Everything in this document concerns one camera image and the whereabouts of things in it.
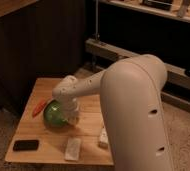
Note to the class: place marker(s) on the green ceramic bowl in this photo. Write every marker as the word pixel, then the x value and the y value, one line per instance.
pixel 52 114

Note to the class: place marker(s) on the metal pole stand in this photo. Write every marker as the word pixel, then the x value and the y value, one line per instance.
pixel 97 20

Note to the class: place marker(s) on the wooden shelf with items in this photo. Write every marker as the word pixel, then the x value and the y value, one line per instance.
pixel 172 9

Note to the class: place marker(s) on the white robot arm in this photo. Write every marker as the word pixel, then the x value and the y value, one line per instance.
pixel 131 106

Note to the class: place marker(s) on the small clear bottle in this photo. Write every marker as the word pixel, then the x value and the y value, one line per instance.
pixel 103 139

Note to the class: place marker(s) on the orange carrot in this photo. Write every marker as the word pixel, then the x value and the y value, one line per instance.
pixel 39 107

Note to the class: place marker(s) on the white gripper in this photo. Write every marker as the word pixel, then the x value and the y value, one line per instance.
pixel 70 108

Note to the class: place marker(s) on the white sponge block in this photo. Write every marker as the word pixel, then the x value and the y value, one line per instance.
pixel 72 150

